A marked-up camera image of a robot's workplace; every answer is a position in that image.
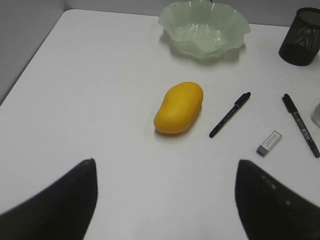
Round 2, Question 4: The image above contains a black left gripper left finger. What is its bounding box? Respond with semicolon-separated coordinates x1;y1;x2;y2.
0;158;98;240

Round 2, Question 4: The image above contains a clear water bottle green label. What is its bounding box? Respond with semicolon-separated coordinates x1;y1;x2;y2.
310;103;320;128

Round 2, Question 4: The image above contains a black mesh pen holder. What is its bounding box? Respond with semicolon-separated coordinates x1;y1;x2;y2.
278;7;320;66

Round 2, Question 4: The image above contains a grey white eraser left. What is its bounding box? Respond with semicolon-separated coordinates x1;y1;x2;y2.
256;130;282;157

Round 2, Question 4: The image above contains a pale green wavy glass plate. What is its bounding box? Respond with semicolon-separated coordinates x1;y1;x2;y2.
158;0;251;59

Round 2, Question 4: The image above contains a yellow mango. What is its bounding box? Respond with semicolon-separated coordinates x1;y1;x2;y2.
153;82;204;134

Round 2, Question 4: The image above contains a black marker pen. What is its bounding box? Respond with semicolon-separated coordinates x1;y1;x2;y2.
208;92;251;138
282;93;320;158

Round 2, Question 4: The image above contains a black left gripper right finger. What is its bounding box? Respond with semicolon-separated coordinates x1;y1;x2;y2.
235;159;320;240

